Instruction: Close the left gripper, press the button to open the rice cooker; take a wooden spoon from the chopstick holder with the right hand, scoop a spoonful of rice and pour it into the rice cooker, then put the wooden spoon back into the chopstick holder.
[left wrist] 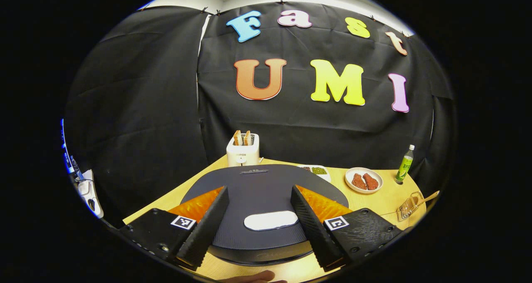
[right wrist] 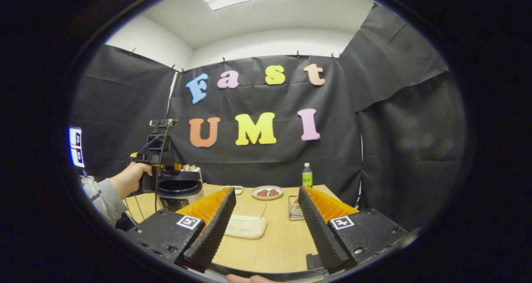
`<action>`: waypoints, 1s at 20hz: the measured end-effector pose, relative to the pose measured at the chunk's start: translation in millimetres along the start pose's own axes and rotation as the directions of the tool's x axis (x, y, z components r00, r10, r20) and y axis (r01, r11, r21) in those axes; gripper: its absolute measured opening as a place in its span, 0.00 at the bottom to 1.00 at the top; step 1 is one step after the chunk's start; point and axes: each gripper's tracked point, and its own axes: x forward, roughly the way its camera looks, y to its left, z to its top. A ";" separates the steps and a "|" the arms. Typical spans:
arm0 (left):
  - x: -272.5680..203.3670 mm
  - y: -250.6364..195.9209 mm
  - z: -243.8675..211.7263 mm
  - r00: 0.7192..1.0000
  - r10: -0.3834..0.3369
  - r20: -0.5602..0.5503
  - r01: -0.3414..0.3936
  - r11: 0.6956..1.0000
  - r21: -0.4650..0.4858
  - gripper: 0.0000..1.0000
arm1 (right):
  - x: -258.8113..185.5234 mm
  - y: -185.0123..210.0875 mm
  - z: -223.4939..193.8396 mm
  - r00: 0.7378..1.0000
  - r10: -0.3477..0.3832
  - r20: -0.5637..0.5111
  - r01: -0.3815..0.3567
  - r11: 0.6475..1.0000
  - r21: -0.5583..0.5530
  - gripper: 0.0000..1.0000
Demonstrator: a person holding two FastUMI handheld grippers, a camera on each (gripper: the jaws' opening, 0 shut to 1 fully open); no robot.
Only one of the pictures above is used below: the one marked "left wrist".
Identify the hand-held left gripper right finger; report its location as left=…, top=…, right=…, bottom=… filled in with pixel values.
left=290, top=185, right=403, bottom=272

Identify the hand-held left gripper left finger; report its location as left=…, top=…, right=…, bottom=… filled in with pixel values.
left=120, top=186, right=230, bottom=271

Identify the black rice cooker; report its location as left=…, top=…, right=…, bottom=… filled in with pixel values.
left=181, top=164, right=350, bottom=267

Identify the metal wire chopstick holder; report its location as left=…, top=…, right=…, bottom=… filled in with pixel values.
left=396, top=191, right=424, bottom=222

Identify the wooden spoon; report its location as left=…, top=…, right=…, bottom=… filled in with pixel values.
left=409, top=190, right=440, bottom=209

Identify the white divided bean dish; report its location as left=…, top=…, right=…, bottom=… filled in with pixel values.
left=297, top=165, right=332, bottom=183

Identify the white plate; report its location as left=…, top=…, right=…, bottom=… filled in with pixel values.
left=345, top=167, right=383, bottom=194

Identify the white toaster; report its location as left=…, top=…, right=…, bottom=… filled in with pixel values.
left=226, top=133, right=260, bottom=167

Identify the green tea bottle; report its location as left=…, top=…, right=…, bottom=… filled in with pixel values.
left=395, top=145, right=415, bottom=185

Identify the white device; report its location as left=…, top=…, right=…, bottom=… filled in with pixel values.
left=78, top=170, right=104, bottom=219

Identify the black backdrop cloth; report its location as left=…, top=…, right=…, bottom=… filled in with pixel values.
left=64, top=0, right=456, bottom=221

